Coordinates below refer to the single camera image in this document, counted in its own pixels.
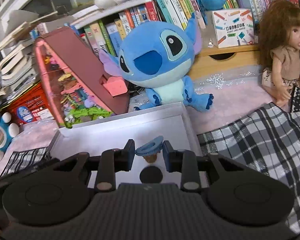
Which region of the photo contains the pink triangular diorama house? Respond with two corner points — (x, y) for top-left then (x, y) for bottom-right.
(34, 27), (129, 128)

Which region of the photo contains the white cardboard box tray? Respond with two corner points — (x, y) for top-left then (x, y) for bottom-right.
(47, 103), (199, 190)

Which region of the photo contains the brown haired doll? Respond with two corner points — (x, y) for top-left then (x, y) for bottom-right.
(258, 0), (300, 107)

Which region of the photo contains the black round lid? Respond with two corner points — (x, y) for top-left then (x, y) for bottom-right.
(139, 166), (163, 184)

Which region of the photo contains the wooden drawer box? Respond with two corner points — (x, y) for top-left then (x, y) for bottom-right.
(188, 44), (260, 80)

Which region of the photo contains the blue hair clip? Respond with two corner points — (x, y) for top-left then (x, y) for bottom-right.
(135, 135), (164, 164)

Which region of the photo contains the black white plaid cloth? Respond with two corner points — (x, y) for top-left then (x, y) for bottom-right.
(1, 88), (300, 239)

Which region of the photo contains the blue Stitch plush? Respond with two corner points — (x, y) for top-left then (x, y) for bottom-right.
(99, 15), (214, 112)

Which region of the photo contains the red plastic crate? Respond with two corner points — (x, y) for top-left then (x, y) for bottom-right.
(0, 82), (53, 125)

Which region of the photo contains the label printer box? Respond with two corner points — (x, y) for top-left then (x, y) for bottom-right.
(206, 8), (255, 48)

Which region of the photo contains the stack of books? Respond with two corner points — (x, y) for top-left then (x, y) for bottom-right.
(0, 10), (61, 100)

